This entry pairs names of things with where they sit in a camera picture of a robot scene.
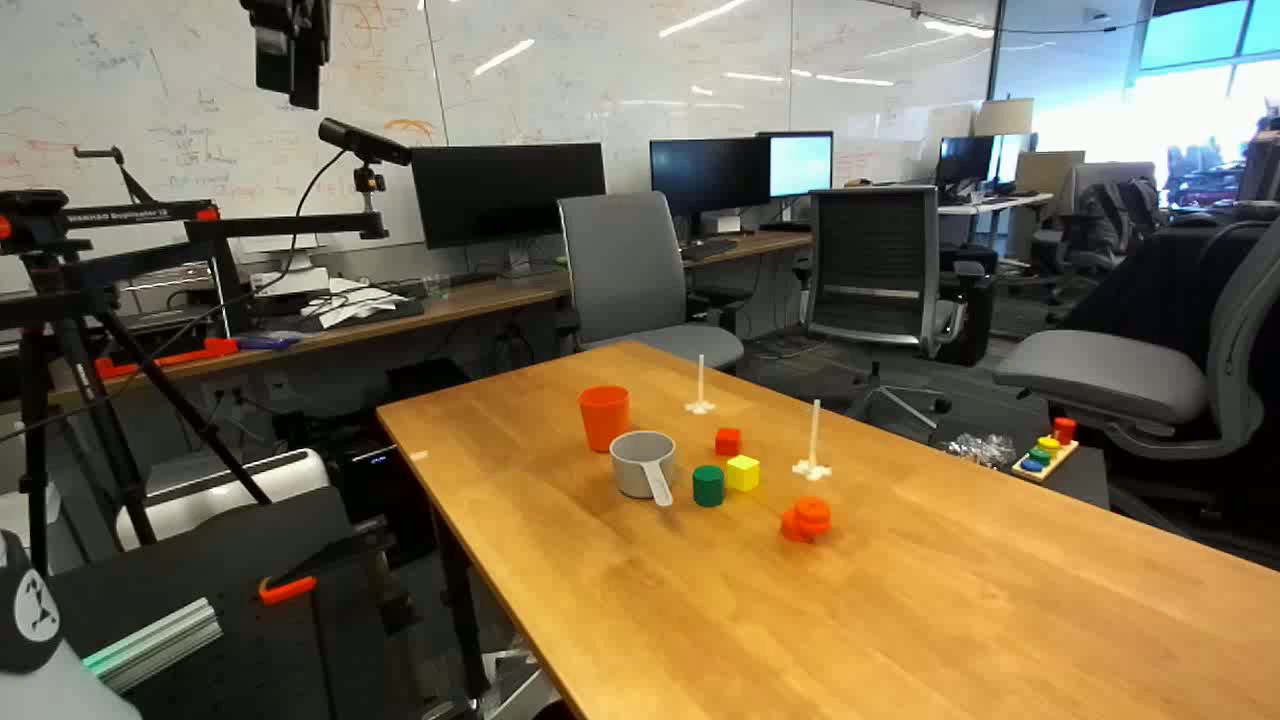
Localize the grey office chair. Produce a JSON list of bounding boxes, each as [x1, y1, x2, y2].
[[557, 187, 749, 370], [991, 215, 1280, 472]]

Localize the small white pot with handle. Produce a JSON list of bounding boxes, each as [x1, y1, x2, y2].
[[602, 428, 678, 512]]

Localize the red clamp bar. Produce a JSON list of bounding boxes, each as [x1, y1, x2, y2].
[[87, 332, 244, 386]]

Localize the black side table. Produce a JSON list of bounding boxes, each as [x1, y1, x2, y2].
[[917, 419, 1113, 512]]

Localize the long wooden desk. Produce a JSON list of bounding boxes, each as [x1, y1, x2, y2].
[[42, 228, 821, 402]]

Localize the black stereo camera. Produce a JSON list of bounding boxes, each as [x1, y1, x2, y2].
[[317, 117, 415, 167]]

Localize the green cylinder block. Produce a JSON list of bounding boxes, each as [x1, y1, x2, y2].
[[688, 459, 728, 512]]

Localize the aluminium profile bar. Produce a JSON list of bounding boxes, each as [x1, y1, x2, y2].
[[77, 592, 229, 701]]

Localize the orange-red stepped block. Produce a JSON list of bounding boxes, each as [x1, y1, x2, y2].
[[776, 491, 836, 548]]

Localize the colourful stacking toy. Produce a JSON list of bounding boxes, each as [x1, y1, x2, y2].
[[1009, 411, 1083, 484]]

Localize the black cart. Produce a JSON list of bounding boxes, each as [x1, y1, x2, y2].
[[50, 484, 415, 720]]

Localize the white papers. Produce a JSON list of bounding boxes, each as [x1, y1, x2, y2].
[[293, 275, 408, 332]]

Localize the black cap with white logo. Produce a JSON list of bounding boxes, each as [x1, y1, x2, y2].
[[0, 526, 67, 676]]

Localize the black camera tripod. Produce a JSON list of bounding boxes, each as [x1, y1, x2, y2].
[[0, 184, 275, 576]]

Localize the orange handled clamp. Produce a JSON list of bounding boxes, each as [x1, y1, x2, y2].
[[254, 573, 325, 610]]

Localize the computer monitor with bright screen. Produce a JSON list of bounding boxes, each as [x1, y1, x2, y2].
[[757, 129, 839, 204]]

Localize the clear plastic bag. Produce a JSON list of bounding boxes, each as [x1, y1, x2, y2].
[[943, 428, 1024, 472]]

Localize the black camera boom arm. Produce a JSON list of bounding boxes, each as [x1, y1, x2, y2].
[[56, 196, 392, 246]]

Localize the white office desk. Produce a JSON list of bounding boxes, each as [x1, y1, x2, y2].
[[931, 187, 1059, 224]]

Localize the yellow cube block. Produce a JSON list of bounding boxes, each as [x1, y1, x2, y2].
[[724, 452, 765, 498]]

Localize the black mesh office chair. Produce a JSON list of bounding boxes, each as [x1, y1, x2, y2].
[[805, 184, 966, 361]]

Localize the orange plastic cup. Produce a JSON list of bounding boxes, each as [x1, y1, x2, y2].
[[574, 385, 631, 454]]

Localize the beige monitor back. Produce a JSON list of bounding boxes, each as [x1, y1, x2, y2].
[[1011, 147, 1089, 208]]

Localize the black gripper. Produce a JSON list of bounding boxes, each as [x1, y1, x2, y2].
[[234, 0, 334, 111]]

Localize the small black monitor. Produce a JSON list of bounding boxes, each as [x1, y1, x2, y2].
[[935, 130, 998, 191]]

